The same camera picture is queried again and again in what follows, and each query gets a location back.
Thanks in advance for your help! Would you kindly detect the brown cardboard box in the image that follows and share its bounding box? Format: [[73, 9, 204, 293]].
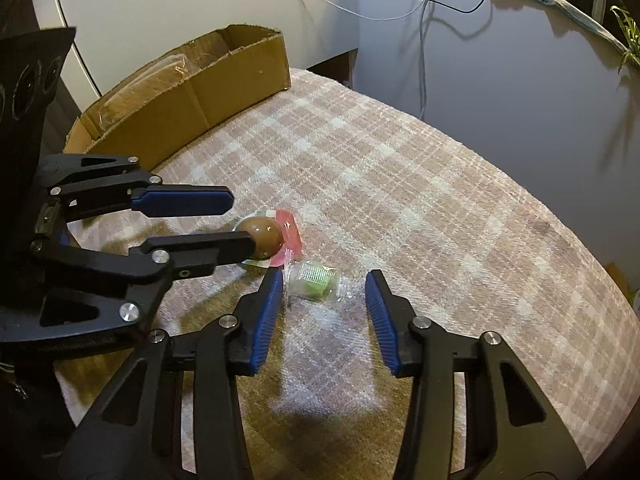
[[63, 24, 291, 170]]

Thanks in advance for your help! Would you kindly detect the potted spider plant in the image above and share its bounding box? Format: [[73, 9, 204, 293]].
[[610, 6, 640, 70]]

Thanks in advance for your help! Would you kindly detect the plaid table cloth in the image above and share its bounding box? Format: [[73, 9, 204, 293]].
[[72, 70, 639, 479]]

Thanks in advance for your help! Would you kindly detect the small green candy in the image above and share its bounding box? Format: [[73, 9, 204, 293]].
[[284, 260, 348, 302]]

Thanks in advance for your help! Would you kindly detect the white cable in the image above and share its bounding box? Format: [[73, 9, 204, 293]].
[[282, 0, 436, 122]]

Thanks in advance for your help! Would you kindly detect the cracker pack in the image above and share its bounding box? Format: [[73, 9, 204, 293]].
[[96, 53, 194, 131]]

